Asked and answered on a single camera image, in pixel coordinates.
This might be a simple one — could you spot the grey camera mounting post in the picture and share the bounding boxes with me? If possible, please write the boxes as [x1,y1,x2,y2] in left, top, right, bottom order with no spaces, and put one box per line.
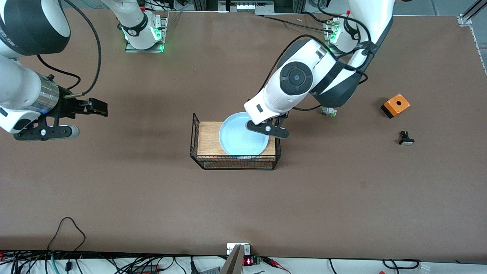
[220,244,245,274]

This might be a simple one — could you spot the red clip leads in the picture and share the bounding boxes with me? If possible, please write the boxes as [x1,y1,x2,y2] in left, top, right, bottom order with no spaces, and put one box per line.
[263,257,291,274]

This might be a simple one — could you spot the black coiled cable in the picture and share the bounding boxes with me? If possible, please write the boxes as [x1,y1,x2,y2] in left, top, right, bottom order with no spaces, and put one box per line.
[382,259,421,270]

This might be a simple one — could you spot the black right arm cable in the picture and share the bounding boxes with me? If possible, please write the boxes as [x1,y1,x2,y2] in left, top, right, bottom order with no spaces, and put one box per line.
[36,0,101,97]

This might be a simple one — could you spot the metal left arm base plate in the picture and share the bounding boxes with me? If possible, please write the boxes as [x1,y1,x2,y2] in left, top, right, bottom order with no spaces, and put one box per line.
[325,19,366,57]

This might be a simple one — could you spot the aluminium frame corner profile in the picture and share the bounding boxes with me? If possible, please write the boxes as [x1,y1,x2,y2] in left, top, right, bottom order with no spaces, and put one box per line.
[458,0,487,27]

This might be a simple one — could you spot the black cable to arm base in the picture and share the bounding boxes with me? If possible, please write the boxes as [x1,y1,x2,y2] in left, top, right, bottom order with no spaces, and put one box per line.
[263,11,337,33]

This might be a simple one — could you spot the white mounting bracket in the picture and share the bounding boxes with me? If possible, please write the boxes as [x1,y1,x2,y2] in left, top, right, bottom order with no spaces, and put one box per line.
[227,243,251,255]

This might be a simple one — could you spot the black power adapter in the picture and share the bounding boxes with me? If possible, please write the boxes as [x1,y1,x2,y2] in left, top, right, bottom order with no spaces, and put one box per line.
[131,264,161,274]

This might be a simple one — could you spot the black looped table cable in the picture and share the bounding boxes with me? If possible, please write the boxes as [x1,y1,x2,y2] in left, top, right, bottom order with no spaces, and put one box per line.
[48,217,86,252]

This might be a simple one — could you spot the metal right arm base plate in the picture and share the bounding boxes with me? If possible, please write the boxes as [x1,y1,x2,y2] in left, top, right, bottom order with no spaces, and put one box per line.
[125,15,168,53]

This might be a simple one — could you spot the black wire rack wooden top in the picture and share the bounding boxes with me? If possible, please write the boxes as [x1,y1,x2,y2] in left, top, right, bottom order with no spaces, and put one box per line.
[189,113,282,170]

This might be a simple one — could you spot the orange button enclosure box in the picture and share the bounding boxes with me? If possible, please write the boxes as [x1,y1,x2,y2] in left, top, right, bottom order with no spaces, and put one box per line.
[380,93,411,119]

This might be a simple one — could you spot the teal cable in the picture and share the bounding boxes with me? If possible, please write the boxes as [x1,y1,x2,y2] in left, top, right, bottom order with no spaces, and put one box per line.
[45,253,60,274]

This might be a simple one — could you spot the light blue round plate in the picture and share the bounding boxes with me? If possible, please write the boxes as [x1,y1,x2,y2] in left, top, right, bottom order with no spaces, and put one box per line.
[219,112,270,156]

